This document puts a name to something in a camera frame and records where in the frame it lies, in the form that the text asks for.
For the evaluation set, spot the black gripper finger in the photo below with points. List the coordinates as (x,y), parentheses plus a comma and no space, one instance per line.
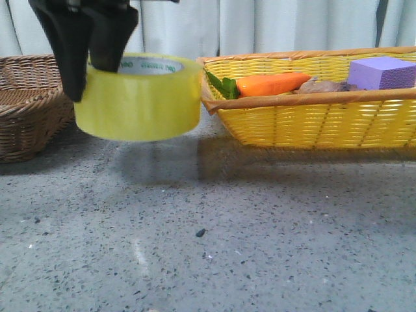
(68,32)
(113,25)

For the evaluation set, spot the yellow packing tape roll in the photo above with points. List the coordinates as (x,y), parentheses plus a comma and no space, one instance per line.
(151,97)

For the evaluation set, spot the white pleated curtain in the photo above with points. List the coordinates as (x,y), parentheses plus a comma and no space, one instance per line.
(195,29)

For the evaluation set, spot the brown wicker basket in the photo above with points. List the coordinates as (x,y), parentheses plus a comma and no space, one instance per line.
(34,107)

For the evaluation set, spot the orange toy carrot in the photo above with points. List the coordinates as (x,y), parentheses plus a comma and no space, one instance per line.
(258,85)

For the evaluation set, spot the brown dried leaf object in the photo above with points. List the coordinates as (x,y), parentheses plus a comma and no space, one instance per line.
(313,86)

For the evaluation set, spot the small black debris piece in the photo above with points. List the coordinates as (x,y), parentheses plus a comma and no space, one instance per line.
(200,233)

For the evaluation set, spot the yellow woven basket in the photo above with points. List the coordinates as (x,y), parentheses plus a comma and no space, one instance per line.
(334,120)

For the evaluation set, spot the purple foam block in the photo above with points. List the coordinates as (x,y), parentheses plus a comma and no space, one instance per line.
(381,73)

